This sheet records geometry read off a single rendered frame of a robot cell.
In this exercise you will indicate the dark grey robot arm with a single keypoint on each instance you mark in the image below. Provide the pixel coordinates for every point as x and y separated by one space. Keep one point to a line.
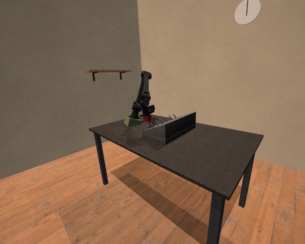
144 88

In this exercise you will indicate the grey switch console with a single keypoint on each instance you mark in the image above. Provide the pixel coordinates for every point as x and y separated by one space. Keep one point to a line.
170 130

